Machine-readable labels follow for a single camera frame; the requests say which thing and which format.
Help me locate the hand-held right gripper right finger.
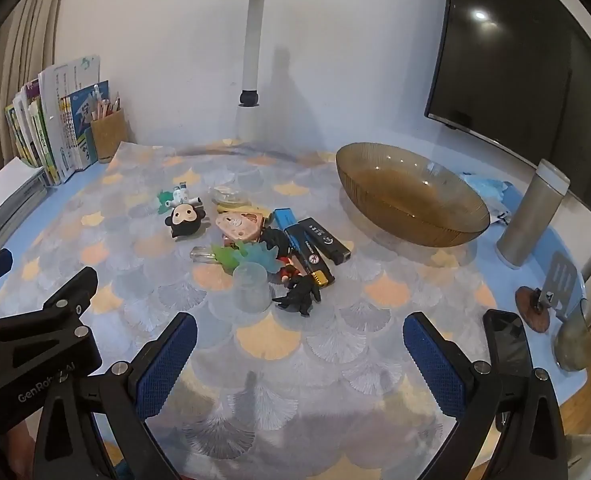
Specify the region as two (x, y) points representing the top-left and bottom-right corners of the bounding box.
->
(403, 311), (569, 480)

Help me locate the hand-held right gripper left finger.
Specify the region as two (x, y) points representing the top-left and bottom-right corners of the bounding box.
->
(36, 311), (199, 480)

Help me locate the small clear plastic cup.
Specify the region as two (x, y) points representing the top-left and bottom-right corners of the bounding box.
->
(232, 264), (270, 313)

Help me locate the green translucent dragon figure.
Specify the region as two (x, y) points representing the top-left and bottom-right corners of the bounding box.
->
(210, 242), (254, 276)

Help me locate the black round-headed figure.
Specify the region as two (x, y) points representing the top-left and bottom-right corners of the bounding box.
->
(164, 202), (209, 240)

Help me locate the green and white toy figure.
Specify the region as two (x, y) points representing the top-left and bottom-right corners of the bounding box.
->
(156, 184), (204, 214)

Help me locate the blue translucent figure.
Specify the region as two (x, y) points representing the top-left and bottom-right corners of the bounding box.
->
(244, 242), (286, 277)

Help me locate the black dinosaur figure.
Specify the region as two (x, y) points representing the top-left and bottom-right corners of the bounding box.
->
(272, 277), (322, 317)

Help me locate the pink cartoon box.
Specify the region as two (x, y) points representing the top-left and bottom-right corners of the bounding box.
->
(217, 210), (265, 244)

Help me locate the black lighter with gold end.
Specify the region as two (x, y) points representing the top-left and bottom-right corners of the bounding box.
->
(288, 240), (336, 289)

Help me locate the black-haired doll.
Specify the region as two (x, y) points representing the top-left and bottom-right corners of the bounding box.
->
(262, 227), (302, 287)

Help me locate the amber ribbed glass bowl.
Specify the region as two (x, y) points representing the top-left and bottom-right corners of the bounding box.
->
(335, 142), (491, 248)

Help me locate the black lighter with white print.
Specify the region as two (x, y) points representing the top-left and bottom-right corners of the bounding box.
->
(284, 218), (354, 266)

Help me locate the stack of white papers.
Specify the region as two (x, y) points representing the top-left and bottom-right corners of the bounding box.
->
(0, 156), (49, 261)

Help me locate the black smartphone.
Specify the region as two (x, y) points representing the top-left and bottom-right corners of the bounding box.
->
(483, 310), (534, 379)

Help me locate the fan-patterned table mat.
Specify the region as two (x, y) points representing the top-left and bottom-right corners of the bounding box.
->
(0, 137), (566, 480)

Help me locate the wooden pen holder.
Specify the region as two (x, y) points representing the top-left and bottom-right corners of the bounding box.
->
(90, 107), (129, 164)

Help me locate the row of books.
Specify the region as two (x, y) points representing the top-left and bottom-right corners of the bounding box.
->
(3, 55), (111, 187)

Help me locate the grey thermos bottle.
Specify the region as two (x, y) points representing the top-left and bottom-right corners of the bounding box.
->
(496, 158), (570, 270)

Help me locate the bunch of pens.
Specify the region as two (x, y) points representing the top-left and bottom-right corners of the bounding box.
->
(92, 87), (123, 121)

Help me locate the beige curtain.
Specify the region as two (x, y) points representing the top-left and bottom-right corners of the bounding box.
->
(0, 0), (74, 181)

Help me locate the white desk lamp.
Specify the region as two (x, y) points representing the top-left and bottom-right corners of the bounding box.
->
(186, 0), (296, 142)

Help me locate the black monitor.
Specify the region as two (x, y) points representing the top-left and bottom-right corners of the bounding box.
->
(424, 0), (591, 216)

